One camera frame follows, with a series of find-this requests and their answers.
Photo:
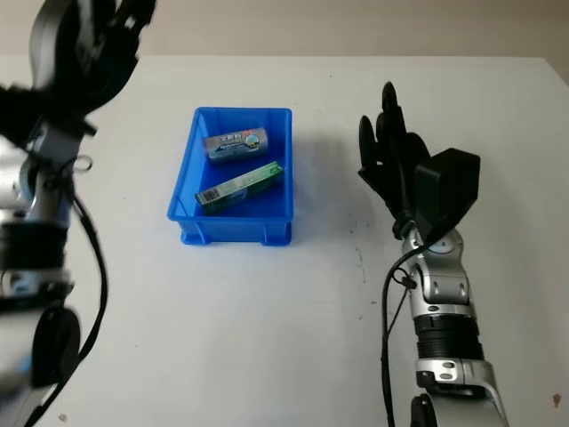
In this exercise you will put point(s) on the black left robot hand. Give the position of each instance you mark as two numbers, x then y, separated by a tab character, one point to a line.
98	62

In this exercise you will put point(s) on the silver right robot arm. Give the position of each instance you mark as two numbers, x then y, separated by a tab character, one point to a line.
444	311

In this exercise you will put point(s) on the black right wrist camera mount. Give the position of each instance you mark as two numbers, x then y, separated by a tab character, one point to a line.
453	187

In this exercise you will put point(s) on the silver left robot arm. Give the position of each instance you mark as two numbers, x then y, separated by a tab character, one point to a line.
31	209

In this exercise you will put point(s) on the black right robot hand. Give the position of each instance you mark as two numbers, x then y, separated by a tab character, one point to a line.
391	169

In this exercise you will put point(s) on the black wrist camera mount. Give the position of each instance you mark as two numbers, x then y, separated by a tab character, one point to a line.
35	111
453	187

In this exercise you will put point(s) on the blue plastic tray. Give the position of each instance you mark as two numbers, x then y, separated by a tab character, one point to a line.
231	229

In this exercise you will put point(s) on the long green cardboard box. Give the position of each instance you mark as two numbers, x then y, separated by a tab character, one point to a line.
235	189

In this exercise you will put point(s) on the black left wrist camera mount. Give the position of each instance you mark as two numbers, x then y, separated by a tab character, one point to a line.
35	111

